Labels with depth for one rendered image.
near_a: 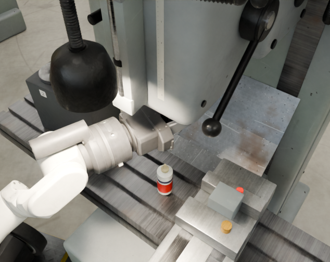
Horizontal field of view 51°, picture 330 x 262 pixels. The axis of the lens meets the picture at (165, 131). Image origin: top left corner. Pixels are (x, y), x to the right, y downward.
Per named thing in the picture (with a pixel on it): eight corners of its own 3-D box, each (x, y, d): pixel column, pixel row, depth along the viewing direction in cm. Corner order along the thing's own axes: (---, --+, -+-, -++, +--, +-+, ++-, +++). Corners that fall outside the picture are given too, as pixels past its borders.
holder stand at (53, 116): (99, 154, 99) (88, 104, 84) (42, 127, 106) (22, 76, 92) (123, 128, 106) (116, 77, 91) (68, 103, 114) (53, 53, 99)
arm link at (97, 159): (116, 177, 63) (56, 206, 59) (94, 145, 70) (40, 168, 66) (104, 130, 56) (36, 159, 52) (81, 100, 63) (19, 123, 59)
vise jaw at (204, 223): (234, 261, 71) (237, 253, 69) (174, 223, 77) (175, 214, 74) (246, 239, 75) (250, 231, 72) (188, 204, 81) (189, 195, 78)
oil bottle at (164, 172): (166, 198, 90) (166, 173, 81) (154, 190, 91) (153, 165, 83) (175, 187, 92) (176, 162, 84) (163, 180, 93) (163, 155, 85)
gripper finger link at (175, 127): (189, 123, 69) (163, 135, 67) (190, 112, 67) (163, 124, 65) (194, 129, 69) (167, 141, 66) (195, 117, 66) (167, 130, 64)
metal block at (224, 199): (229, 225, 76) (233, 212, 71) (205, 211, 78) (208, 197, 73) (240, 208, 78) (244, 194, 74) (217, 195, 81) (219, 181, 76)
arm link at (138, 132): (175, 127, 60) (113, 154, 56) (174, 160, 68) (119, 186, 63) (141, 86, 68) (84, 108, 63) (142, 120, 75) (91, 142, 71)
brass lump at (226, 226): (227, 235, 71) (228, 232, 70) (218, 230, 72) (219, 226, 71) (232, 227, 72) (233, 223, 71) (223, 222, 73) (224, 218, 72)
